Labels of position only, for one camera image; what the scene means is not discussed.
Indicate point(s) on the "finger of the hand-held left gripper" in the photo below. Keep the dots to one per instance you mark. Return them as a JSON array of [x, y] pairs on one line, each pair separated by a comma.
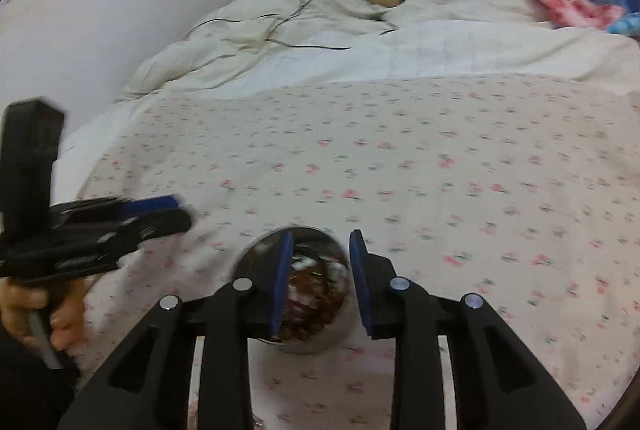
[[160, 222], [150, 206]]

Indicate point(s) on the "person's left hand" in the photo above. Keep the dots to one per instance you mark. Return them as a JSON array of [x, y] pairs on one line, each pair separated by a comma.
[[65, 315]]

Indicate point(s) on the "white striped quilt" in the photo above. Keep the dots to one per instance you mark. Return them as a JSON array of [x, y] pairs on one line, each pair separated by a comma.
[[450, 40]]

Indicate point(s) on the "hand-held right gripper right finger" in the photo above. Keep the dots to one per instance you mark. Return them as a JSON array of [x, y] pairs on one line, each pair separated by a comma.
[[357, 280]]

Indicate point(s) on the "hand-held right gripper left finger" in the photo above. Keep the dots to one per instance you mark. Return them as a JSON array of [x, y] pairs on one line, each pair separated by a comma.
[[280, 285]]

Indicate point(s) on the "cherry print bedsheet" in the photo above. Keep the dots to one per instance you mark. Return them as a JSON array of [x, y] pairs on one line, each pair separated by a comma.
[[400, 160]]

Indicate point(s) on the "light blue cloth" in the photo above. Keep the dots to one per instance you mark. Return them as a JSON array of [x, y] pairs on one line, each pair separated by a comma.
[[627, 24]]

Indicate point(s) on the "round metal tin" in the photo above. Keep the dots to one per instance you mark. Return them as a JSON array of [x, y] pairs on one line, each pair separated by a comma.
[[310, 346]]

